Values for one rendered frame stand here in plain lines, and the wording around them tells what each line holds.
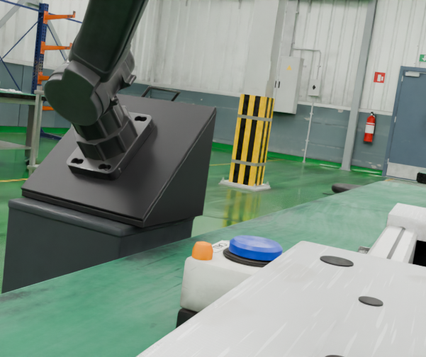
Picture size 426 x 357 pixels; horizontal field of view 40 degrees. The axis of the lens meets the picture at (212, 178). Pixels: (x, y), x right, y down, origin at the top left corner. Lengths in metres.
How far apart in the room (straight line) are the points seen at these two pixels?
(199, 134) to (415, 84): 10.84
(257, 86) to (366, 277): 6.74
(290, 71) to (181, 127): 11.14
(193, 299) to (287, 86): 11.57
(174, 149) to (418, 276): 0.65
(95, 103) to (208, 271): 0.37
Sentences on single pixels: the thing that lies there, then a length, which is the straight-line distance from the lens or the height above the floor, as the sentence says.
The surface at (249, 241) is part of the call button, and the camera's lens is 0.43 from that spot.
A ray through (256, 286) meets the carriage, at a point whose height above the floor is 0.90.
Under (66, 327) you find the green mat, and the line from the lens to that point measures 0.44.
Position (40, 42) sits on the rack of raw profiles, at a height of 1.57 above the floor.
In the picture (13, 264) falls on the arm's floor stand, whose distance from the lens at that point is 0.88.
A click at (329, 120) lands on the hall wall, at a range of 11.92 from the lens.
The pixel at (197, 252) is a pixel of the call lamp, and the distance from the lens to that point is 0.42.
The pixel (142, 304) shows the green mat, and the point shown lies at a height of 0.78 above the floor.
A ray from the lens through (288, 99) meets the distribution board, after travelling 11.94.
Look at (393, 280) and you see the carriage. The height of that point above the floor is 0.90.
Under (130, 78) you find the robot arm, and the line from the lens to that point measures 0.78.
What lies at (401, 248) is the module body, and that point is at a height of 0.86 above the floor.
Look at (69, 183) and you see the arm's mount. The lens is 0.85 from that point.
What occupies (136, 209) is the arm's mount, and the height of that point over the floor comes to 0.80.
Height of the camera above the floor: 0.95
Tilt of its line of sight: 7 degrees down
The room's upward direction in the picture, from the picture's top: 8 degrees clockwise
